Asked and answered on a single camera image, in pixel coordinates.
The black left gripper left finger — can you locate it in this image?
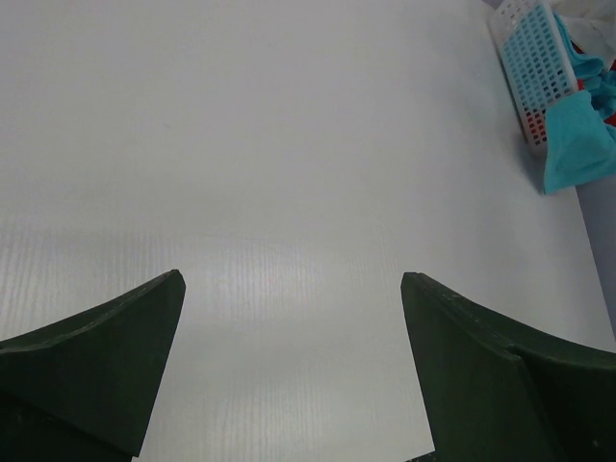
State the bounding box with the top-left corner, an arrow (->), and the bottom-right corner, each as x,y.
1,269 -> 186,461

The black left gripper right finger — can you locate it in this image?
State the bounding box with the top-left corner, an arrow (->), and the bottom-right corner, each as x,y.
400,272 -> 615,461

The white t-shirt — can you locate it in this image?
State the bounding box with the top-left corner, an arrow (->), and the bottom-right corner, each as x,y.
552,0 -> 615,55

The turquoise t-shirt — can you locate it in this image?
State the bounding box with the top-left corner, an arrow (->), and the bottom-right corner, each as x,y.
543,14 -> 615,194

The red t-shirt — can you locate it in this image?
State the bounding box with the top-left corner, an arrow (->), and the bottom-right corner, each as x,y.
526,60 -> 616,134

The white plastic laundry basket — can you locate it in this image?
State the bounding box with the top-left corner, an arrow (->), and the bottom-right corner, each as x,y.
488,0 -> 578,157

